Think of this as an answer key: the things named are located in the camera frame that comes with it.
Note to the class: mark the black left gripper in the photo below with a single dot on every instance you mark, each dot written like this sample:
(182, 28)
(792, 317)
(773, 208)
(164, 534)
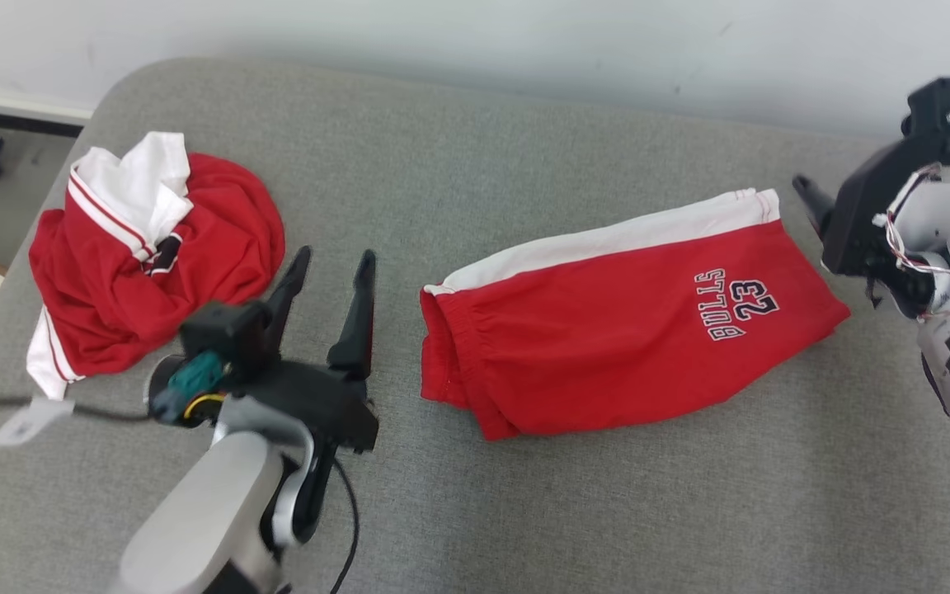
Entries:
(318, 400)

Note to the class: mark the red Bulls 23 shorts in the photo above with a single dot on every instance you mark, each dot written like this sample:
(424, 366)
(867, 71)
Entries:
(590, 355)

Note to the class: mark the white black wall baseboard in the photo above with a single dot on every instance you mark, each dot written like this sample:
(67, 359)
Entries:
(13, 111)

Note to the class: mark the red jersey white trim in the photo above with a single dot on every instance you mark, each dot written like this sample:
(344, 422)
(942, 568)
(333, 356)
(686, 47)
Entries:
(112, 305)

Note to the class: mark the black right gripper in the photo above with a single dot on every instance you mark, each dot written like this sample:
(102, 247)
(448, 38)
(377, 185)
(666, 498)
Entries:
(862, 223)

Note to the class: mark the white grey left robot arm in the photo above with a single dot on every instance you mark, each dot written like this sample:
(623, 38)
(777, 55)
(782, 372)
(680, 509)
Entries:
(203, 511)

